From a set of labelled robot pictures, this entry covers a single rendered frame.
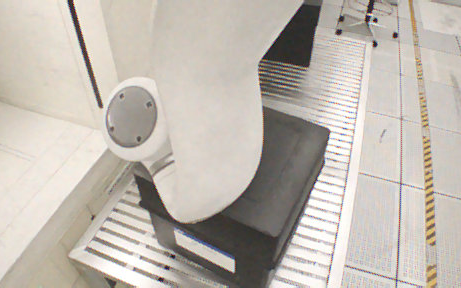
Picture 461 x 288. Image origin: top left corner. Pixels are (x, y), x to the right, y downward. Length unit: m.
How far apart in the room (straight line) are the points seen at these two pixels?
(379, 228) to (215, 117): 1.67
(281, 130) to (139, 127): 0.41
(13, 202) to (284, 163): 0.61
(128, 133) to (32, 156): 0.65
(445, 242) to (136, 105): 1.81
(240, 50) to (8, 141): 0.90
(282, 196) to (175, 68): 0.39
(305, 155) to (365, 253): 1.17
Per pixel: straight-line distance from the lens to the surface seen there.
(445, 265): 1.92
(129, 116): 0.35
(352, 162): 1.03
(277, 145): 0.66
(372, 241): 1.82
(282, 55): 1.37
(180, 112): 0.25
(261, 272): 0.67
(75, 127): 1.00
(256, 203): 0.57
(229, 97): 0.26
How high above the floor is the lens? 1.47
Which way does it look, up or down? 44 degrees down
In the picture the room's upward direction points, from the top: straight up
